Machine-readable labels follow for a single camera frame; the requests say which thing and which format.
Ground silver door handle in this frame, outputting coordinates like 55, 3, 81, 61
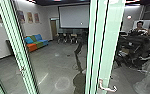
18, 65, 27, 76
97, 78, 118, 93

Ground brown wooden door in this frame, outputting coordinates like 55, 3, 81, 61
49, 18, 60, 41

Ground dark table with chairs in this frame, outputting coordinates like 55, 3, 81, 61
56, 30, 84, 45

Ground green framed glass partition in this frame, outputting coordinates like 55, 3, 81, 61
0, 0, 150, 94

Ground white projection screen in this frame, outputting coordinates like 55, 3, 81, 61
58, 4, 91, 30

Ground blue and green sofa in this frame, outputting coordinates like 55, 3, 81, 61
23, 33, 49, 53

